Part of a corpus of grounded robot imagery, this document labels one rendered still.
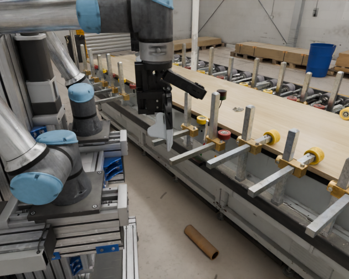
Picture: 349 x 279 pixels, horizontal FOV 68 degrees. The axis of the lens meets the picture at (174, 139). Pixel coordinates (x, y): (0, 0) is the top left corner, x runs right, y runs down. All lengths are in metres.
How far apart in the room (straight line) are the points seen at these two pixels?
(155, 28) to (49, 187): 0.47
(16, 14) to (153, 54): 0.36
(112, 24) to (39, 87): 0.56
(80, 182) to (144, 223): 1.40
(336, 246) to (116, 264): 1.20
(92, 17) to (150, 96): 0.20
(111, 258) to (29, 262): 0.90
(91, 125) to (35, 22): 0.69
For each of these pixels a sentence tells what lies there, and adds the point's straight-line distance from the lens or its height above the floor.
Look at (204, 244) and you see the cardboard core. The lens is 2.04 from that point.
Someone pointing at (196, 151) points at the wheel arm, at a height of 0.86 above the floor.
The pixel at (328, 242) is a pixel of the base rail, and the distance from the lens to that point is 1.40.
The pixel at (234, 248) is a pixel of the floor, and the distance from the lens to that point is 2.15.
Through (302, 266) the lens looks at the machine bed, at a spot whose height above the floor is 0.17.
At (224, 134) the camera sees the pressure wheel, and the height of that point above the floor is 0.91.
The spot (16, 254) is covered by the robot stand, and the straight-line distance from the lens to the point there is 1.00.
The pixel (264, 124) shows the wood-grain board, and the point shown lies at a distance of 1.84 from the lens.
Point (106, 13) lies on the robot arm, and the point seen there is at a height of 1.62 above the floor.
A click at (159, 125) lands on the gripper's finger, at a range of 0.61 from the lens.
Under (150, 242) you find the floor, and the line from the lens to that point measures 2.14.
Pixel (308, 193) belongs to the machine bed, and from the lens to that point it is 1.63.
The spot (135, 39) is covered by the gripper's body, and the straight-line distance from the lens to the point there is 1.44.
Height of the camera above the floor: 1.64
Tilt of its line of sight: 29 degrees down
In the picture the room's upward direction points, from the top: straight up
